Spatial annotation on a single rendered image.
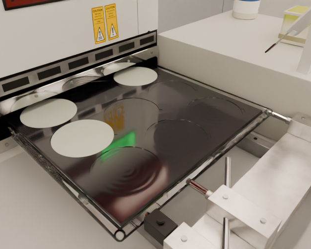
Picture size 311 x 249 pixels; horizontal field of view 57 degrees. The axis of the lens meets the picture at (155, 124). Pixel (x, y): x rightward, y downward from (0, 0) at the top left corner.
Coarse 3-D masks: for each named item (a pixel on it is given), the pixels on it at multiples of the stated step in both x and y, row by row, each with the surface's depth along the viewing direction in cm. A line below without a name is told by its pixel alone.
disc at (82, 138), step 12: (84, 120) 51; (96, 120) 51; (60, 132) 48; (72, 132) 48; (84, 132) 48; (96, 132) 48; (108, 132) 48; (60, 144) 45; (72, 144) 45; (84, 144) 45; (96, 144) 45; (108, 144) 45; (72, 156) 43; (84, 156) 43
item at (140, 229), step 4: (140, 228) 40; (140, 232) 41; (144, 232) 40; (144, 236) 40; (148, 236) 40; (148, 240) 40; (152, 240) 39; (152, 244) 40; (156, 244) 39; (160, 244) 38; (156, 248) 39; (160, 248) 38
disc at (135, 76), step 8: (120, 72) 67; (128, 72) 67; (136, 72) 67; (144, 72) 67; (152, 72) 67; (120, 80) 64; (128, 80) 64; (136, 80) 64; (144, 80) 64; (152, 80) 64
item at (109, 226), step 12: (0, 120) 50; (12, 132) 47; (24, 144) 45; (36, 156) 43; (48, 168) 40; (60, 180) 39; (72, 192) 37; (84, 204) 35; (96, 216) 34; (108, 216) 34; (108, 228) 33; (120, 240) 32
